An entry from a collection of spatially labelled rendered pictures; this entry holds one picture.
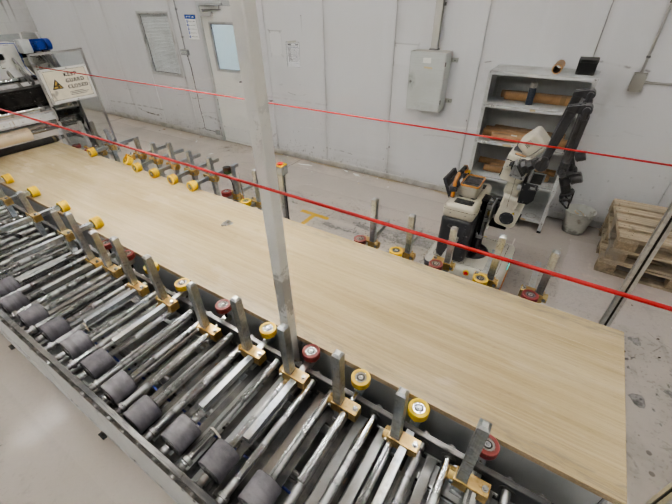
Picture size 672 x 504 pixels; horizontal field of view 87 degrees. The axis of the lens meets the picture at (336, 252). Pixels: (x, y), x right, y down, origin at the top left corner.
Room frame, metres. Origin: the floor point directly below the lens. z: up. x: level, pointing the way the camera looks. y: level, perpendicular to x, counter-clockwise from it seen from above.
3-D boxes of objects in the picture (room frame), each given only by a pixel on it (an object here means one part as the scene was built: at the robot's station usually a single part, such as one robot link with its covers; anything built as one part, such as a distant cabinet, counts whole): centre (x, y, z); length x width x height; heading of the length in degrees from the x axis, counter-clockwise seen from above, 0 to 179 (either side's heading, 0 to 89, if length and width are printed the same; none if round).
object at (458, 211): (2.64, -1.15, 0.59); 0.55 x 0.34 x 0.83; 146
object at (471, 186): (2.65, -1.13, 0.87); 0.23 x 0.15 x 0.11; 146
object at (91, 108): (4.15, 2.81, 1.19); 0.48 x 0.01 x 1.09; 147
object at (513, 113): (3.67, -1.99, 0.78); 0.90 x 0.45 x 1.55; 57
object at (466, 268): (2.59, -1.22, 0.16); 0.67 x 0.64 x 0.25; 56
